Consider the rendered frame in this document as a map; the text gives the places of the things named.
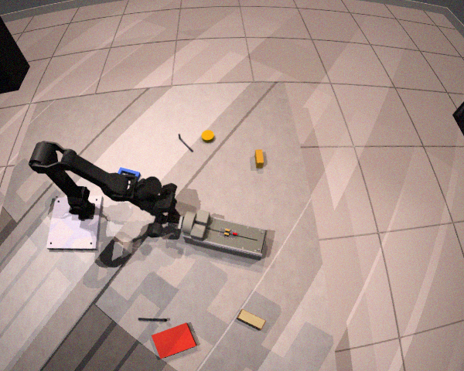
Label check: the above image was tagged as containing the short yellow cylinder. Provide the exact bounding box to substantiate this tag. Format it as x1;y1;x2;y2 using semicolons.
202;130;213;143

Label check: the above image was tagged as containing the red flat rectangular block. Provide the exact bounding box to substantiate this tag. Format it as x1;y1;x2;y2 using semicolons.
152;322;197;359

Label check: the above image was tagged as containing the blue c-clamp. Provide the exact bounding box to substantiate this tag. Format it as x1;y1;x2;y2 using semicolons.
118;167;141;181

